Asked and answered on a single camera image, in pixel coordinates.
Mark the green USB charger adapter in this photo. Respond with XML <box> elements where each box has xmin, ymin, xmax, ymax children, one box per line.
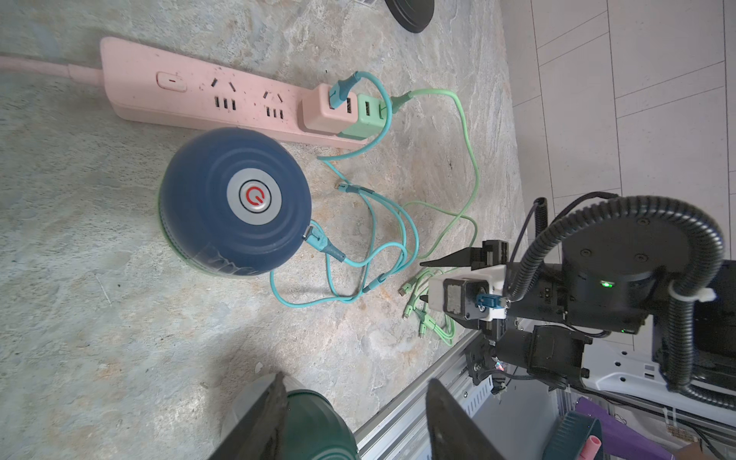
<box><xmin>338</xmin><ymin>94</ymin><xmax>388</xmax><ymax>140</ymax></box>

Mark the pink power strip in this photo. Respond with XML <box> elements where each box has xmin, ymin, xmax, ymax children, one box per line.
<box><xmin>100</xmin><ymin>38</ymin><xmax>365</xmax><ymax>151</ymax></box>

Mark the blue cordless meat grinder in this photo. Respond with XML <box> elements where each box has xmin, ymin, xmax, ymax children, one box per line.
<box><xmin>158</xmin><ymin>128</ymin><xmax>312</xmax><ymax>277</ymax></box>

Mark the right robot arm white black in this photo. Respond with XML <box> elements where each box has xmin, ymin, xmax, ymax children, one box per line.
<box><xmin>422</xmin><ymin>192</ymin><xmax>735</xmax><ymax>424</ymax></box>

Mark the black microphone stand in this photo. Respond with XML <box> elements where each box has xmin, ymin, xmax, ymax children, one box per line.
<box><xmin>385</xmin><ymin>0</ymin><xmax>435</xmax><ymax>34</ymax></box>

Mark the teal charging cable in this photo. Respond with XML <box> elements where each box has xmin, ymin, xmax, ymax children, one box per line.
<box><xmin>268</xmin><ymin>70</ymin><xmax>421</xmax><ymax>309</ymax></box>

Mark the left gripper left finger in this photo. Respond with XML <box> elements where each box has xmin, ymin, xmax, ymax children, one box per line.
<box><xmin>210</xmin><ymin>372</ymin><xmax>288</xmax><ymax>459</ymax></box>

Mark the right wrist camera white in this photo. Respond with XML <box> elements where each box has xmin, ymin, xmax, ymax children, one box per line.
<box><xmin>427</xmin><ymin>264</ymin><xmax>509</xmax><ymax>322</ymax></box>

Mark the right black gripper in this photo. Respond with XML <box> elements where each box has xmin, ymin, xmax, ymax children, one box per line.
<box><xmin>420</xmin><ymin>240</ymin><xmax>592</xmax><ymax>390</ymax></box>

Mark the aluminium rail frame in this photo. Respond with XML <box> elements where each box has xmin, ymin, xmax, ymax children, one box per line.
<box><xmin>355</xmin><ymin>332</ymin><xmax>493</xmax><ymax>459</ymax></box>

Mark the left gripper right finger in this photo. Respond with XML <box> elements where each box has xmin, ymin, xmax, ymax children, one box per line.
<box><xmin>425</xmin><ymin>379</ymin><xmax>503</xmax><ymax>460</ymax></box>

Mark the green cordless meat grinder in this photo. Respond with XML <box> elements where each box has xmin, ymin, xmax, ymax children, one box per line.
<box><xmin>220</xmin><ymin>374</ymin><xmax>360</xmax><ymax>459</ymax></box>

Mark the pink USB charger adapter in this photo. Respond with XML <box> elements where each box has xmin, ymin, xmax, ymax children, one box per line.
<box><xmin>300</xmin><ymin>84</ymin><xmax>358</xmax><ymax>135</ymax></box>

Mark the light green charging cable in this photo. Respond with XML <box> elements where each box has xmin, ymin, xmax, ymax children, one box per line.
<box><xmin>378</xmin><ymin>87</ymin><xmax>481</xmax><ymax>347</ymax></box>

